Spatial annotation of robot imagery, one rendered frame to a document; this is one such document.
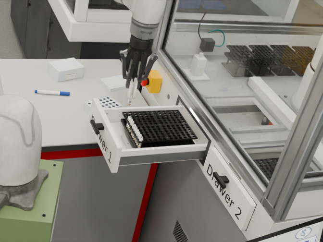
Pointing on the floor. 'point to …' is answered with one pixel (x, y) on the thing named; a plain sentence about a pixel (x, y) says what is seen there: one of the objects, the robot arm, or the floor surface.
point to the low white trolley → (83, 152)
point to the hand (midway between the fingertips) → (131, 88)
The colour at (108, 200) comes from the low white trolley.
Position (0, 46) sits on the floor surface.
